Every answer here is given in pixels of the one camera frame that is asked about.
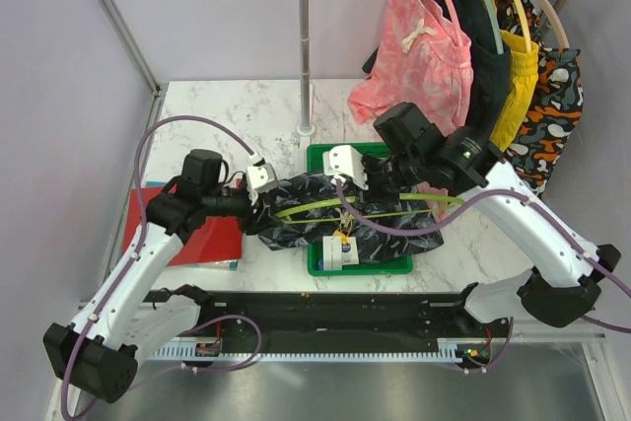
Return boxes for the green hanger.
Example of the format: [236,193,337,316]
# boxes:
[274,192,464,223]

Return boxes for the dark patterned shorts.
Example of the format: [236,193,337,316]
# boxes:
[258,173,444,264]

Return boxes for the white blue price tag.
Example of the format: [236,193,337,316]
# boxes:
[322,235,359,271]

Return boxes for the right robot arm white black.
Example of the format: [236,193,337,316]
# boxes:
[364,103,620,328]

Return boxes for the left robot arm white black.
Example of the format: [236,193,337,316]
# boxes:
[43,149,277,403]

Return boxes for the camouflage patterned shorts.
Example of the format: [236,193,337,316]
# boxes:
[506,0,584,196]

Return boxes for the grey blue hanger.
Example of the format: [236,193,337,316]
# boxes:
[458,0,506,55]

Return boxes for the yellow shorts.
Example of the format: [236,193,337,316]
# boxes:
[490,0,539,152]

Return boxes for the red folder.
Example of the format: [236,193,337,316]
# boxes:
[122,186,243,266]

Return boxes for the pink dress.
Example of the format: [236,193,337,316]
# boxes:
[347,0,476,223]

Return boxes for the green plastic tray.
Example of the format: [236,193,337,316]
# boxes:
[306,142,414,277]

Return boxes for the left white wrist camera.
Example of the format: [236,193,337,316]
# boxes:
[245,154,279,204]

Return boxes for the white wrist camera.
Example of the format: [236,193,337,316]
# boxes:
[322,145,369,190]
[245,154,279,204]

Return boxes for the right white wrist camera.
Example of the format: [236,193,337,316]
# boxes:
[322,145,369,190]

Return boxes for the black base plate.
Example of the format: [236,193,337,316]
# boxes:
[142,291,514,356]

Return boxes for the white cable duct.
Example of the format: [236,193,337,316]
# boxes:
[148,339,487,364]

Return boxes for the aluminium frame post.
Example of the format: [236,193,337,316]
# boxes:
[97,0,162,98]

